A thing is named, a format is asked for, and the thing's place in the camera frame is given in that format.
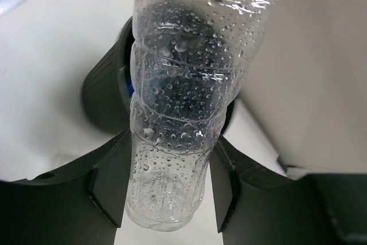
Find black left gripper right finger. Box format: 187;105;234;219
210;137;366;244

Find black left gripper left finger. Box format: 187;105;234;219
1;130;131;244

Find clear plastic bottle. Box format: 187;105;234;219
125;0;276;232

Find black plastic waste bin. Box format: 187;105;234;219
81;10;240;134

